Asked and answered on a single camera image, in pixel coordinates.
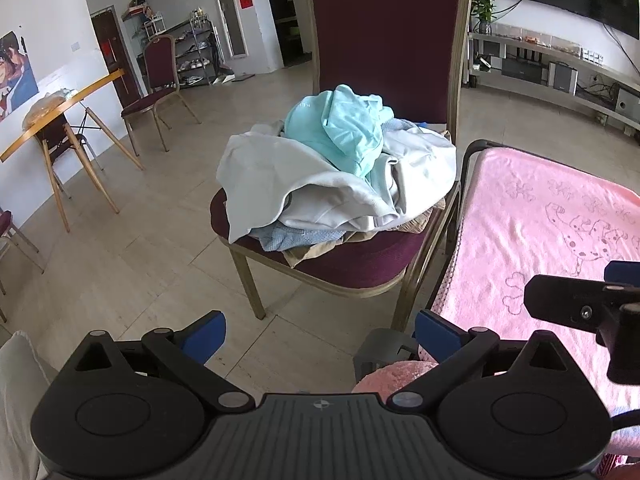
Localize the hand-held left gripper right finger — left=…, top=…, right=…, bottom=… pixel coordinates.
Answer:
left=387, top=309, right=576, bottom=411

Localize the grey speaker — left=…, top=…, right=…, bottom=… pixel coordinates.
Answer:
left=612, top=85, right=640, bottom=122
left=547, top=61, right=578, bottom=93

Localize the teal t-shirt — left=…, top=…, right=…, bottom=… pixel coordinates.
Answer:
left=284, top=84, right=396, bottom=178

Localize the white storage rack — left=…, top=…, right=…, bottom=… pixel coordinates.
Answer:
left=145, top=10, right=168, bottom=41

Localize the black chair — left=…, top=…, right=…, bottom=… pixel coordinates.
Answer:
left=37, top=110, right=103, bottom=196

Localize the white garment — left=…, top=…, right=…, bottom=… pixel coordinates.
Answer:
left=372, top=122, right=458, bottom=226

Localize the potted green plant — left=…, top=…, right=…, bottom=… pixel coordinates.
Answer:
left=470, top=0, right=498, bottom=36

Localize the long grey TV stand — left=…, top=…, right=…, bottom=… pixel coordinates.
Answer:
left=467, top=30, right=640, bottom=133

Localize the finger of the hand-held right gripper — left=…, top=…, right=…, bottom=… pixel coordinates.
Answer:
left=604, top=260, right=640, bottom=288
left=523, top=274, right=640, bottom=386

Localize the shoe rack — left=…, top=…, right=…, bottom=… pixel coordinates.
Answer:
left=170, top=17, right=221, bottom=90

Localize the clear plastic bag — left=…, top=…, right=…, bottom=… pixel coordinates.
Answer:
left=22, top=89, right=81, bottom=128

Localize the light grey sweatshirt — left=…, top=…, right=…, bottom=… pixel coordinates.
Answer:
left=216, top=120, right=401, bottom=243

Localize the maroon banquet chair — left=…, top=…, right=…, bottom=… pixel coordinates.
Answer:
left=209, top=0, right=473, bottom=333
left=0, top=207, right=46, bottom=323
left=121, top=35, right=202, bottom=157

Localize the wall poster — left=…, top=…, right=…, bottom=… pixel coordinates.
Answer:
left=0, top=30, right=40, bottom=121

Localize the standing mirror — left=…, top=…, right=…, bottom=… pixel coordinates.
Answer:
left=210, top=0, right=249, bottom=58

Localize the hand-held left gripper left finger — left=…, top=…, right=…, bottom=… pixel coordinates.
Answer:
left=74, top=310, right=253, bottom=413

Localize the black media box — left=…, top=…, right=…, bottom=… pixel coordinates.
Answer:
left=501, top=57, right=543, bottom=83

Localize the brown door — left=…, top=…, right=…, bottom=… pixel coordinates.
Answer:
left=91, top=6, right=142, bottom=108

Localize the grey plastic table bracket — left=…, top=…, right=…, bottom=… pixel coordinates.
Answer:
left=354, top=329, right=423, bottom=387

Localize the white fabric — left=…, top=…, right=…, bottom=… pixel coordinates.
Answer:
left=0, top=332, right=58, bottom=480

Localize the person's pink fleece clothing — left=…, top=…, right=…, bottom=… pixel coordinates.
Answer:
left=352, top=360, right=436, bottom=395

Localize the pink printed blanket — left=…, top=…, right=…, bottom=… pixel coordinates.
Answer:
left=425, top=146, right=640, bottom=480

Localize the light blue towel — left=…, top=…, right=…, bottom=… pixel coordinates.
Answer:
left=250, top=222, right=346, bottom=252

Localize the wooden table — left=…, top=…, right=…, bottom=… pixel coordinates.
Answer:
left=0, top=70, right=146, bottom=233

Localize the black TV cable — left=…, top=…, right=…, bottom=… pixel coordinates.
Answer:
left=602, top=22, right=640, bottom=86

